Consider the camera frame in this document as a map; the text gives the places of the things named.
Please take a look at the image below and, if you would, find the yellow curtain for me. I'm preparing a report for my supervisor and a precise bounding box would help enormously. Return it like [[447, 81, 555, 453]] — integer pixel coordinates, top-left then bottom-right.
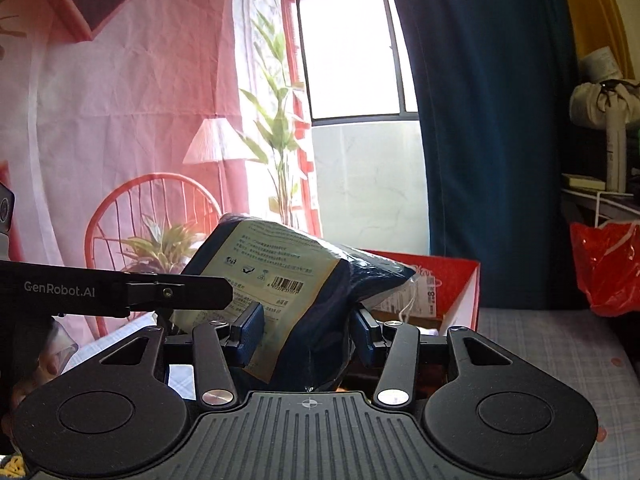
[[556, 0, 640, 83]]

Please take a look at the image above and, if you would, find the person's left hand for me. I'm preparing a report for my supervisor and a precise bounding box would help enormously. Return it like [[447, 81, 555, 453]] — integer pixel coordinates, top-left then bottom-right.
[[0, 355, 65, 453]]

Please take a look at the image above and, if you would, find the red strawberry print box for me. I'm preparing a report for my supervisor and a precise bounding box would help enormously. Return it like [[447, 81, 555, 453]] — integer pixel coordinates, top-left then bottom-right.
[[359, 249, 482, 337]]

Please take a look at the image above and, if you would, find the white tube bottle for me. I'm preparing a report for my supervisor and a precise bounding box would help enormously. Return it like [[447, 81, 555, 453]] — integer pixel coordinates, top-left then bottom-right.
[[604, 109, 629, 194]]

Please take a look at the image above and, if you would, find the dark blue curtain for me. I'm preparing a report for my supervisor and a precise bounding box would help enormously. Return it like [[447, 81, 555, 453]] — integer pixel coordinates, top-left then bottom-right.
[[381, 0, 582, 312]]

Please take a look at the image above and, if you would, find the red plastic bag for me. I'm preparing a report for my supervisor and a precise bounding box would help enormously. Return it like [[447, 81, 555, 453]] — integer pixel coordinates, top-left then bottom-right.
[[570, 219, 640, 317]]

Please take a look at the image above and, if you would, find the white wire rack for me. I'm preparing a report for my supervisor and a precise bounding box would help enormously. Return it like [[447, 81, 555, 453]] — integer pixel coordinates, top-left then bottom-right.
[[560, 187, 640, 222]]

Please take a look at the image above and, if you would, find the cream drawstring bag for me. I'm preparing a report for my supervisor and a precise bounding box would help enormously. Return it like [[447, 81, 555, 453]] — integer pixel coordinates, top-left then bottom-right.
[[570, 78, 640, 129]]

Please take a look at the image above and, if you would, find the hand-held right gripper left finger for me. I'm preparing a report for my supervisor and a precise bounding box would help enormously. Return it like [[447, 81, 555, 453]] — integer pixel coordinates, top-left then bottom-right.
[[100, 302, 266, 409]]

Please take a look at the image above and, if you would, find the pink printed backdrop cloth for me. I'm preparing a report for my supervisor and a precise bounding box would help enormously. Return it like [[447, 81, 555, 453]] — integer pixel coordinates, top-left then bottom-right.
[[0, 0, 323, 376]]

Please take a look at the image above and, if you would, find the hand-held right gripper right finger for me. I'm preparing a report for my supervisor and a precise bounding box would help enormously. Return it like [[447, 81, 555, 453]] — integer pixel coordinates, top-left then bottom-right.
[[350, 307, 516, 407]]

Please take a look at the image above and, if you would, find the navy blue packaged cloth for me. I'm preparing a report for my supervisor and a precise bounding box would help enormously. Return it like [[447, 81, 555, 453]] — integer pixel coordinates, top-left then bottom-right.
[[170, 212, 417, 393]]

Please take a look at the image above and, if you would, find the yellow sticky note pad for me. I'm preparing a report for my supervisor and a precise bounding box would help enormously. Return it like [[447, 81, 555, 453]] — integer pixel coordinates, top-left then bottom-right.
[[561, 173, 607, 191]]

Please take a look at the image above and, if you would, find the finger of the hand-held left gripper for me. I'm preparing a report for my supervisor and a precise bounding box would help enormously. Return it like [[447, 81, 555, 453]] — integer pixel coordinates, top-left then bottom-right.
[[125, 274, 232, 319]]

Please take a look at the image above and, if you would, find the window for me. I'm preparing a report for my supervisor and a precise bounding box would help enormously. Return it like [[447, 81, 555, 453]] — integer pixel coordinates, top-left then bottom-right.
[[292, 0, 420, 123]]

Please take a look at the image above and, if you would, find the white paper tub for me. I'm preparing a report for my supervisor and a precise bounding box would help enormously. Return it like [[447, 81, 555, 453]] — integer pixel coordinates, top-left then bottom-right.
[[578, 46, 627, 84]]

